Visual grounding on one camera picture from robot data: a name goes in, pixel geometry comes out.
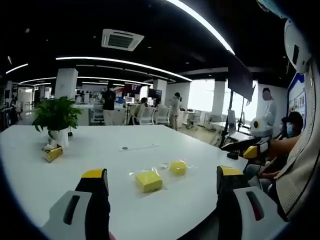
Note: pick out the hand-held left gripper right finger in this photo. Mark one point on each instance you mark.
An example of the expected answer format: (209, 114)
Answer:
(240, 212)

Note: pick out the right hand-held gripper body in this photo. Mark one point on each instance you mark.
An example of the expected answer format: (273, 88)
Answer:
(260, 126)

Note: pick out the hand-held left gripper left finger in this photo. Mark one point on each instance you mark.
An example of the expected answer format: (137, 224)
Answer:
(75, 215)

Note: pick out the round yellow silicone block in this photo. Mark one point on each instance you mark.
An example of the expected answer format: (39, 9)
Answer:
(178, 168)

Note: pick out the rectangular yellow silicone block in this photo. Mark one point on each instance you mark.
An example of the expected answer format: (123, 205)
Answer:
(148, 182)

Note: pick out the small black object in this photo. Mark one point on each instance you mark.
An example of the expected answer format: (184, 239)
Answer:
(232, 155)
(70, 134)

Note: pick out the person's legs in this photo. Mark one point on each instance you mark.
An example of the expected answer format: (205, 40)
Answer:
(260, 175)

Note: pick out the black hanging screen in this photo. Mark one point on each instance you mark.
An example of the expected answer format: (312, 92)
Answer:
(241, 75)

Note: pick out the yellow tissue box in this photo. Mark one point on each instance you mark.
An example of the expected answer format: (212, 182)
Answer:
(53, 153)

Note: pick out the white office chair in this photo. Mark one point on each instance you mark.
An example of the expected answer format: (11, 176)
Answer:
(162, 115)
(146, 116)

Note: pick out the green potted plant white pot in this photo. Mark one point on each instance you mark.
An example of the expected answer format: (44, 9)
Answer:
(57, 117)

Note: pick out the long ceiling light strip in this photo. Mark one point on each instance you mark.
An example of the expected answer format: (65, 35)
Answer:
(202, 23)
(125, 63)

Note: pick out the ceiling air conditioner unit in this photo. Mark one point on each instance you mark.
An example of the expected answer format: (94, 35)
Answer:
(122, 40)

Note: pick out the blue wall poster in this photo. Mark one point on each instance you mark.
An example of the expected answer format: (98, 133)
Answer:
(297, 100)

